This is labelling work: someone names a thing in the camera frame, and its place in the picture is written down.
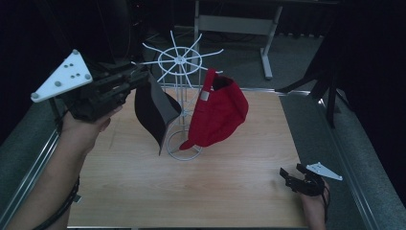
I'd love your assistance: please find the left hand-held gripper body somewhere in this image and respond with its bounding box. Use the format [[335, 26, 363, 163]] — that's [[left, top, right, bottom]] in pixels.
[[30, 48, 142, 123]]

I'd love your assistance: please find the dark computer tower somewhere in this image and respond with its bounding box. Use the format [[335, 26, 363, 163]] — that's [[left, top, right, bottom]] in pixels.
[[127, 0, 149, 65]]

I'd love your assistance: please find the hand-held gripper cable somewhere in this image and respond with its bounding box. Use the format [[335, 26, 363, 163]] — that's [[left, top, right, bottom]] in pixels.
[[32, 176, 80, 230], [321, 186, 331, 223]]

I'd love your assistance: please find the person's left hand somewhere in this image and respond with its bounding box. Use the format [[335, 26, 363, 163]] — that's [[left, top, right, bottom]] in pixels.
[[60, 104, 124, 158]]

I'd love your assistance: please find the gray sun visor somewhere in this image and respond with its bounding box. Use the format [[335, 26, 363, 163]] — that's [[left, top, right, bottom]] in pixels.
[[134, 70, 183, 156]]

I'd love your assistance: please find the red baseball cap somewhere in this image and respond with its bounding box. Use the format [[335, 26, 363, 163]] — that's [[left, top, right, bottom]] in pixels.
[[178, 67, 250, 151]]

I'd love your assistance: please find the left hand-held gripper cable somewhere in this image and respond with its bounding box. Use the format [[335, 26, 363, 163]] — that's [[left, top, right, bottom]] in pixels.
[[32, 176, 80, 230]]

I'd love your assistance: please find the metal floor rail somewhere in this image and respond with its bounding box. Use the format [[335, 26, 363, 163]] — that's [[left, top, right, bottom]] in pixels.
[[317, 95, 381, 230], [0, 127, 61, 230]]

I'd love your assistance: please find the right hand-held gripper cable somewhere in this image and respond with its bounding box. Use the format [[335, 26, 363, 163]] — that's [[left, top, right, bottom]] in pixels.
[[321, 186, 331, 223]]

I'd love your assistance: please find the white metal desk frame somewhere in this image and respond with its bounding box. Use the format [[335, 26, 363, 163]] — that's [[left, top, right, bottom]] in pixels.
[[192, 0, 339, 81]]

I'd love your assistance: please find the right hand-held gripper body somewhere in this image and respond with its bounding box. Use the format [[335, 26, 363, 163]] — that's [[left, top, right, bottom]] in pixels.
[[295, 161, 344, 197]]

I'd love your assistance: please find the person's right hand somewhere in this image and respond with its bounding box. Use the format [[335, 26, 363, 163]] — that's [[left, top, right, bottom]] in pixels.
[[300, 178, 331, 230]]

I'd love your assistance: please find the white wire display rack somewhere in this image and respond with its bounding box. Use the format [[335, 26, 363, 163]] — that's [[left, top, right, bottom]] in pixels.
[[131, 30, 224, 162]]

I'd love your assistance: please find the black tripod stand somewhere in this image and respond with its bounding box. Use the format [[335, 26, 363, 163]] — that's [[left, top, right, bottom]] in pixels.
[[276, 60, 342, 128]]

